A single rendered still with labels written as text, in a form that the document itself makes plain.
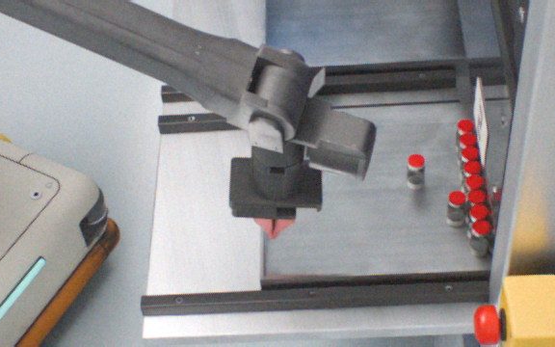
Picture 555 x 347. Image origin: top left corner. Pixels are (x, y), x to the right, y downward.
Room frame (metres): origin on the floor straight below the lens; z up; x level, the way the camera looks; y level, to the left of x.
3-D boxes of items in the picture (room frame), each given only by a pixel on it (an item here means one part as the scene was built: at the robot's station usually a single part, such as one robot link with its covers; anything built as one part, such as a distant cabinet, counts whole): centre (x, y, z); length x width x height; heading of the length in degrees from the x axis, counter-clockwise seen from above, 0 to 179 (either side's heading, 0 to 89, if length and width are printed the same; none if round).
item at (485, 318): (0.54, -0.20, 1.00); 0.04 x 0.04 x 0.04; 85
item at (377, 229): (0.79, -0.15, 0.90); 0.34 x 0.26 x 0.04; 85
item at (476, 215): (0.79, -0.23, 0.91); 0.18 x 0.02 x 0.05; 175
